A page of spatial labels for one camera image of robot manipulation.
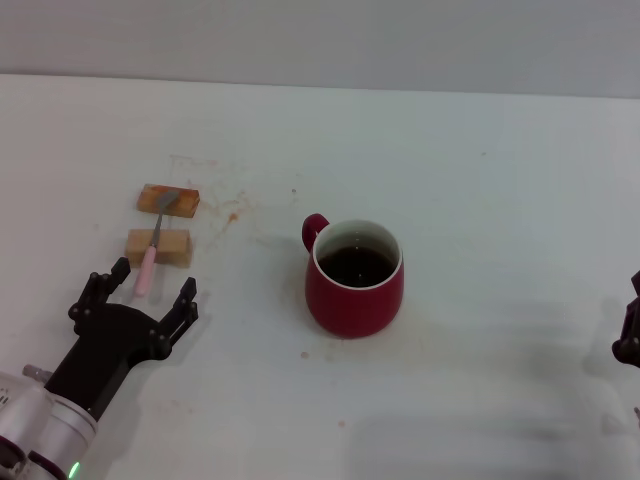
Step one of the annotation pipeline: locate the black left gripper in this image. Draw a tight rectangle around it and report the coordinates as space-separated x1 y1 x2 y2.
44 257 200 419

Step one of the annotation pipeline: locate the pink handled metal spoon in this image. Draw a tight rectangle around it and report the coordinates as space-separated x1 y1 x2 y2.
132 189 182 298

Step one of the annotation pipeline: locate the red ceramic mug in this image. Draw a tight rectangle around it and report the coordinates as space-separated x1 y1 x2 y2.
301 213 405 340

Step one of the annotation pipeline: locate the plain wooden block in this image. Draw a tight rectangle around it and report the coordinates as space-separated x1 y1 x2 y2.
123 228 194 269

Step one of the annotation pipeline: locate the stained wooden block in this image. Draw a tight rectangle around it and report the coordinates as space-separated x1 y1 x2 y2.
136 183 202 220

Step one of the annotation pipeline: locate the dark coffee liquid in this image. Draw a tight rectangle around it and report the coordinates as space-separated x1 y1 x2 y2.
318 243 397 289

